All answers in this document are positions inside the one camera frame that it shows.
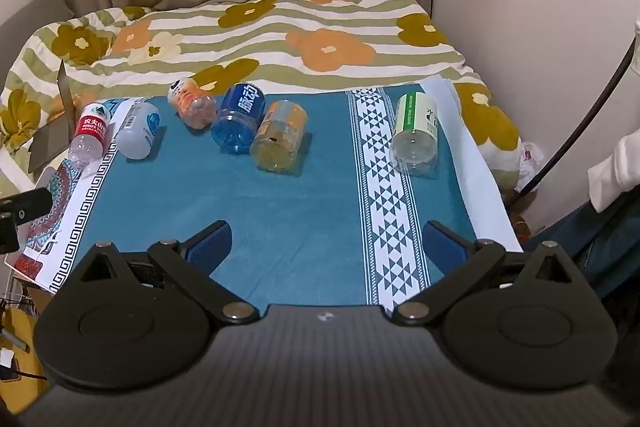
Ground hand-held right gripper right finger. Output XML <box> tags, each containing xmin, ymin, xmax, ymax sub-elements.
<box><xmin>391</xmin><ymin>220</ymin><xmax>577</xmax><ymax>328</ymax></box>

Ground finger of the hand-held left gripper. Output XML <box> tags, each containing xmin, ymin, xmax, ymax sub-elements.
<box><xmin>0</xmin><ymin>189</ymin><xmax>54</xmax><ymax>219</ymax></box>

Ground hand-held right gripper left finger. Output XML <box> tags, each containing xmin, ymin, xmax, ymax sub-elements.
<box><xmin>75</xmin><ymin>220</ymin><xmax>261</xmax><ymax>327</ymax></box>

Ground blue patterned cloth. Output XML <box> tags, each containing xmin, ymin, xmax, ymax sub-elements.
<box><xmin>5</xmin><ymin>79</ymin><xmax>523</xmax><ymax>308</ymax></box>

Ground grey laptop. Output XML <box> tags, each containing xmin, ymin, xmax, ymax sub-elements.
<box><xmin>27</xmin><ymin>59</ymin><xmax>76</xmax><ymax>175</ymax></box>

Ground red label water bottle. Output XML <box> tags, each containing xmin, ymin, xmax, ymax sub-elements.
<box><xmin>67</xmin><ymin>103</ymin><xmax>113</xmax><ymax>172</ymax></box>

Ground clear plastic bag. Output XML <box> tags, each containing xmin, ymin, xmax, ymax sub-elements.
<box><xmin>515</xmin><ymin>139</ymin><xmax>543</xmax><ymax>192</ymax></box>

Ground blue plastic bottle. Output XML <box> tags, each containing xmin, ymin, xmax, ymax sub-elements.
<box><xmin>210</xmin><ymin>83</ymin><xmax>266</xmax><ymax>155</ymax></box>

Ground green label clear bottle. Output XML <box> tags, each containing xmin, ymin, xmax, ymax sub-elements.
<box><xmin>389</xmin><ymin>91</ymin><xmax>440</xmax><ymax>175</ymax></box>

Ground yellow orange plastic bottle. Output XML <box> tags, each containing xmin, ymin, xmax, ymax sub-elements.
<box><xmin>249</xmin><ymin>99</ymin><xmax>308</xmax><ymax>172</ymax></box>

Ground white plastic bottle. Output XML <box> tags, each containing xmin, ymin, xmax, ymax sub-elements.
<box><xmin>114</xmin><ymin>101</ymin><xmax>161</xmax><ymax>160</ymax></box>

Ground orange bottle with white cap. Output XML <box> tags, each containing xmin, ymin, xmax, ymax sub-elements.
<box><xmin>167</xmin><ymin>77</ymin><xmax>217</xmax><ymax>128</ymax></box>

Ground person's blue jeans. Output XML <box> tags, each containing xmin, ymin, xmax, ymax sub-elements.
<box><xmin>522</xmin><ymin>202</ymin><xmax>640</xmax><ymax>303</ymax></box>

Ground grey headboard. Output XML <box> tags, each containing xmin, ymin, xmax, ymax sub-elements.
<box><xmin>0</xmin><ymin>0</ymin><xmax>76</xmax><ymax>72</ymax></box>

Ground white cloth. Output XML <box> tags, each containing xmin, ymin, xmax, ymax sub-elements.
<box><xmin>587</xmin><ymin>19</ymin><xmax>640</xmax><ymax>214</ymax></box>

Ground floral striped blanket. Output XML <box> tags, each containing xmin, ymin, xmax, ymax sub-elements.
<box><xmin>0</xmin><ymin>0</ymin><xmax>523</xmax><ymax>188</ymax></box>

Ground black curved cable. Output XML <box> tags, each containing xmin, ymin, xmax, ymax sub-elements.
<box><xmin>515</xmin><ymin>34</ymin><xmax>640</xmax><ymax>198</ymax></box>

